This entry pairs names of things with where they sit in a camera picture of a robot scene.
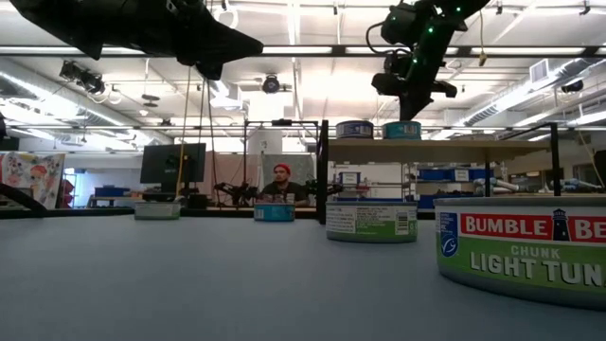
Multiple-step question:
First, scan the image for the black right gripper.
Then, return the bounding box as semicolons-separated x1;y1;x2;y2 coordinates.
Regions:
371;68;458;122

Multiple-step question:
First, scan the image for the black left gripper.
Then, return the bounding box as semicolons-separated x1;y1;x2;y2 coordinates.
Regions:
101;0;264;62

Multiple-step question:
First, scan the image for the teal yellowfin tuna can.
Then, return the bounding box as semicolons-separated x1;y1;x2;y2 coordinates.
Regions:
382;119;423;141
253;202;296;223

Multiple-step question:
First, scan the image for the dark blue tuna can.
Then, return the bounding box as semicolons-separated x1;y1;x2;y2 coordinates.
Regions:
335;119;375;140

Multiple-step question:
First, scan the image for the green Bumble Bee tuna can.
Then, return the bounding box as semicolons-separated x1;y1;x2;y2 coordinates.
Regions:
433;195;606;313
325;201;419;244

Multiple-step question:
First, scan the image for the pale green label tuna can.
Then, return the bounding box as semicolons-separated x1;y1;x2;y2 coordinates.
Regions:
134;200;182;221

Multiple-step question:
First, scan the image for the rack with blue bins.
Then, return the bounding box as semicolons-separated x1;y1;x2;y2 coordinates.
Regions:
404;163;498;210

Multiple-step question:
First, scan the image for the pink partition panel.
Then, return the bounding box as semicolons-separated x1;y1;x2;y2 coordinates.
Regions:
204;152;262;194

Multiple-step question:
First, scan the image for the grey partition panel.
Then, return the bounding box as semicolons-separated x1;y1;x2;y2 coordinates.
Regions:
260;153;317;193

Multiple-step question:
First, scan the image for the black computer monitor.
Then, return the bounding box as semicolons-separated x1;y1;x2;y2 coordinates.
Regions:
139;142;208;203

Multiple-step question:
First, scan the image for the white ceiling vent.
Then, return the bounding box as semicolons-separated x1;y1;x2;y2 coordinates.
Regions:
528;59;550;85

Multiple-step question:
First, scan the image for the black ceiling spotlight cluster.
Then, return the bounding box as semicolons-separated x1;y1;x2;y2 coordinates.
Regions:
59;60;106;96

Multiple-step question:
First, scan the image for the person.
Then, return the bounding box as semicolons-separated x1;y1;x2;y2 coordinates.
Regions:
258;163;312;208

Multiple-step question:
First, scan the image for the blue crate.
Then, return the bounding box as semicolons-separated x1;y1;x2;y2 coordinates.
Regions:
94;186;132;199

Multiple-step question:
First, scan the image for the colourful floral poster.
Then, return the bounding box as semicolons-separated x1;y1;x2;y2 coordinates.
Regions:
0;151;66;209

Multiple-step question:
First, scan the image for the wooden shelf black frame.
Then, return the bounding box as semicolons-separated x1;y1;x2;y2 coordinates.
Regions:
315;119;562;226

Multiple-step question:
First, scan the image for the black round ceiling camera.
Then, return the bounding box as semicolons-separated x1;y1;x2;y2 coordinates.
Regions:
261;74;281;95

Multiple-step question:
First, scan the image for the black hanging cable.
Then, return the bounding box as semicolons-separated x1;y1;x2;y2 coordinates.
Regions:
197;78;220;206

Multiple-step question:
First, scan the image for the yellow tag on cord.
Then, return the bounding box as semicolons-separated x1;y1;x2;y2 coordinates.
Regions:
476;0;489;67

